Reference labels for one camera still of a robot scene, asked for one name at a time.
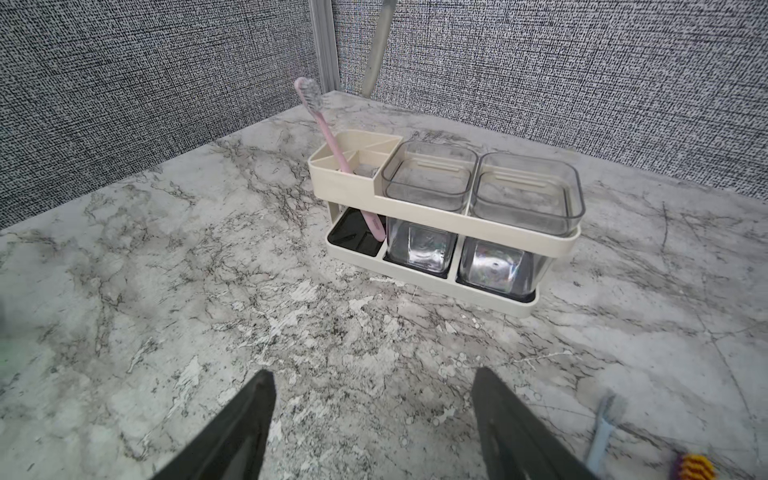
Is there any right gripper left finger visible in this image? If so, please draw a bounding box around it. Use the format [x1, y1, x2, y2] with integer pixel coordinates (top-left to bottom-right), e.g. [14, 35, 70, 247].
[155, 370, 276, 479]

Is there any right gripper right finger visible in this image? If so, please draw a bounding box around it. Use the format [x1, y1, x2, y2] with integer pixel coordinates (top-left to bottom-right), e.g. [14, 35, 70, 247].
[471, 367, 596, 480]

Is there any white toothbrush holder caddy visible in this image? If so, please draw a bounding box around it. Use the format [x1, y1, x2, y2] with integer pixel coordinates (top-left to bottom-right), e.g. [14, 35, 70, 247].
[308, 130, 583, 317]

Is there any pink toothbrush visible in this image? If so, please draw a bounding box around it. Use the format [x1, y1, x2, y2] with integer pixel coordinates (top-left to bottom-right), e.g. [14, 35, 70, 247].
[294, 77, 386, 242]

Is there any purple orange toothbrush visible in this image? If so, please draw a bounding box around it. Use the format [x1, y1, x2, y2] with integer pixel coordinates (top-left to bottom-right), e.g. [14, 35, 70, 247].
[669, 453, 717, 480]

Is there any clear cup right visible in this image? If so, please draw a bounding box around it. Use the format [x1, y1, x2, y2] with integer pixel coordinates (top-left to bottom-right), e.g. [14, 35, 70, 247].
[458, 152, 586, 301]

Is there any clear cup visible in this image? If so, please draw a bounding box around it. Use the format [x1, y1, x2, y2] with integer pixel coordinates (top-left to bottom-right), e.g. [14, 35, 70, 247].
[383, 141, 478, 278]
[458, 152, 586, 301]

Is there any clear cup left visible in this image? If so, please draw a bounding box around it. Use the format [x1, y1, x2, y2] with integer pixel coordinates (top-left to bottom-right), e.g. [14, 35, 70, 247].
[383, 141, 478, 278]

